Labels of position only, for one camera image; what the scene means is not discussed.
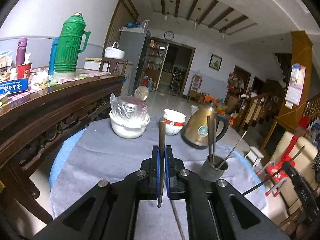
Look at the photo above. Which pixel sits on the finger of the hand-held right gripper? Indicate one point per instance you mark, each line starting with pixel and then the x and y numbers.
pixel 298 190

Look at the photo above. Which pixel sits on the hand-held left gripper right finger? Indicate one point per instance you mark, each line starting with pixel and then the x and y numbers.
pixel 168 175

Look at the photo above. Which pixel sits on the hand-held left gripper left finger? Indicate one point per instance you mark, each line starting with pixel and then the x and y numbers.
pixel 158 175

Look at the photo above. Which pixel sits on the dark metal chopstick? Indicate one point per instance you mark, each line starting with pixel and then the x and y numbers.
pixel 272 172
pixel 161 135
pixel 215 137
pixel 233 148
pixel 178 222
pixel 209 140

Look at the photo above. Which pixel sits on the grey perforated metal utensil holder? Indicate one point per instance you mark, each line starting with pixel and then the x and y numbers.
pixel 210 171

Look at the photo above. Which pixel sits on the beige chair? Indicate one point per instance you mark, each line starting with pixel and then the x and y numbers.
pixel 282 150

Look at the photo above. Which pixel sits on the grey tablecloth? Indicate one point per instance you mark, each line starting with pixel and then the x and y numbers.
pixel 107 160

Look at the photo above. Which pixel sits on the red banded white bowl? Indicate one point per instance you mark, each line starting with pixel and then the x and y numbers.
pixel 172 122

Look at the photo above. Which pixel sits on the white plastic basin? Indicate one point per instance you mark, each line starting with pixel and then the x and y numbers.
pixel 127 130

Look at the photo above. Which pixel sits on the small white stool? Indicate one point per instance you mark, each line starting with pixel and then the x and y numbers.
pixel 253 155

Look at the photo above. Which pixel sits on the gold electric kettle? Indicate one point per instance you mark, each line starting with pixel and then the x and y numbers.
pixel 200 127

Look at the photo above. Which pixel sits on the plastic wrapped clear bowl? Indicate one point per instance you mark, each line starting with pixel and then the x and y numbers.
pixel 128 106

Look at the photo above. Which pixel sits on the translucent round ball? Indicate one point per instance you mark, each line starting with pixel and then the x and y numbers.
pixel 141 92

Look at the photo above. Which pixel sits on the wooden stair railing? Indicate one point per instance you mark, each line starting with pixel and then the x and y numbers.
pixel 260 110

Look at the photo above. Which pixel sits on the light wooden chair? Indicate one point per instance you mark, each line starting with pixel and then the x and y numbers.
pixel 195 87

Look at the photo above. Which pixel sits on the blue table cover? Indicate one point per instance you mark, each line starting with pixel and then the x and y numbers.
pixel 60 155

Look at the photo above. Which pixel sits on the shelf with bottles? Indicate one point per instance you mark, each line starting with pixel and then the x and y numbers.
pixel 155 60

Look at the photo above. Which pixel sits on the grey refrigerator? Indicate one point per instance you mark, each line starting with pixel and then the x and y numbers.
pixel 133 60

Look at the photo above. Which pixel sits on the dark wooden chair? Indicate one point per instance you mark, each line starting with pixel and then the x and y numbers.
pixel 112 65

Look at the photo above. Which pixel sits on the carved dark wooden table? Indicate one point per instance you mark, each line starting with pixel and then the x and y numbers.
pixel 45 120

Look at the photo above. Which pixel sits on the checkered table runner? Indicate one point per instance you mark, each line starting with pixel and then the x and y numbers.
pixel 82 74

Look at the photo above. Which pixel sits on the white chest freezer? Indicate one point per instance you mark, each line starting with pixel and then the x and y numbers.
pixel 92 63

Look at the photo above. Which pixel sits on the wooden pillar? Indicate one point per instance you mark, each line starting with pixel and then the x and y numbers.
pixel 298 52

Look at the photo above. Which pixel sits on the blue plastic bag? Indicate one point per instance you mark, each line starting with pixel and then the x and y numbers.
pixel 132 25

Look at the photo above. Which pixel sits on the hanging ceiling lamp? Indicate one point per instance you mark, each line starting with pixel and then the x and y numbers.
pixel 223 33
pixel 166 17
pixel 196 23

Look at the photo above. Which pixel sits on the crumpled white tissue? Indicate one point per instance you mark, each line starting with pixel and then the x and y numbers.
pixel 40 78

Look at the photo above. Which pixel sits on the brown wooden door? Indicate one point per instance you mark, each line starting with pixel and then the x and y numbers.
pixel 120 25

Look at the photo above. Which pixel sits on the green thermos flask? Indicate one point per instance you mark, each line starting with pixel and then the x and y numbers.
pixel 68 47

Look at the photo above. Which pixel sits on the blue thermos bottle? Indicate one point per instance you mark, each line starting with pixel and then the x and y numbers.
pixel 53 55

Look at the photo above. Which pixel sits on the red paper cup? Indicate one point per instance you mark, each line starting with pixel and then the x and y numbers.
pixel 24 72

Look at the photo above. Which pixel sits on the blue box with white print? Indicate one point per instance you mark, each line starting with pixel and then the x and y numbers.
pixel 13 86

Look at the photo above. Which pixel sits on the purple bottle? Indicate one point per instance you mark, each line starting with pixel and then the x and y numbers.
pixel 21 52

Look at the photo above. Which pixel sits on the wall calendar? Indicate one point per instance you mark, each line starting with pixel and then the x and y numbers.
pixel 296 85

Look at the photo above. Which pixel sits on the framed wall picture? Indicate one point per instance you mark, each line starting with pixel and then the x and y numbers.
pixel 215 61

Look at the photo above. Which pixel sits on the round wall clock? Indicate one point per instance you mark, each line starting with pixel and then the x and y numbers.
pixel 169 35

